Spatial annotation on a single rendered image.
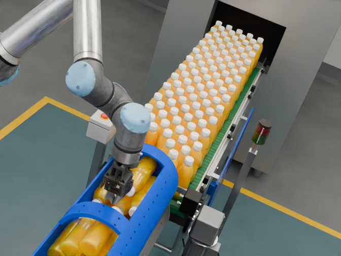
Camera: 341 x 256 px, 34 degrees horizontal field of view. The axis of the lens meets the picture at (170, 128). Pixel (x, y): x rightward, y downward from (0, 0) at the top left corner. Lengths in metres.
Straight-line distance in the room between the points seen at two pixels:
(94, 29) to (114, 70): 3.34
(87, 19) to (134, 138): 0.39
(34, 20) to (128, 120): 0.71
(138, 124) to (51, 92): 3.00
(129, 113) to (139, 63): 3.67
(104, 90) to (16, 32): 0.65
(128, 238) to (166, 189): 0.33
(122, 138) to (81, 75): 0.22
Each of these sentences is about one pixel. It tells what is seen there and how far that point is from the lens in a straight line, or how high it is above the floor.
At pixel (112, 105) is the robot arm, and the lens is 1.66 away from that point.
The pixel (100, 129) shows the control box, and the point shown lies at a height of 1.07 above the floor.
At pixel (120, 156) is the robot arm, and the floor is 1.47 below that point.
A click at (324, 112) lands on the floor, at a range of 5.61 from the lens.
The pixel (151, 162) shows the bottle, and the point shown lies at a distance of 2.12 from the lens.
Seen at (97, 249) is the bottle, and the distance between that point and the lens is 1.78.
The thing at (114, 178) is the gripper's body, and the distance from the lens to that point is 1.71.
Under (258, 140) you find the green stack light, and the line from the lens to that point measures 2.49.
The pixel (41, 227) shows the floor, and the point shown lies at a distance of 3.42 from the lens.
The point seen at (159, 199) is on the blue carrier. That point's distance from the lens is 2.01.
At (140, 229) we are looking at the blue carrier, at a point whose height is 1.18.
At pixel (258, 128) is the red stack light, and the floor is 1.23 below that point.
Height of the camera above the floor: 2.49
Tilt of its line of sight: 34 degrees down
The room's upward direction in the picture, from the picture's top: 18 degrees clockwise
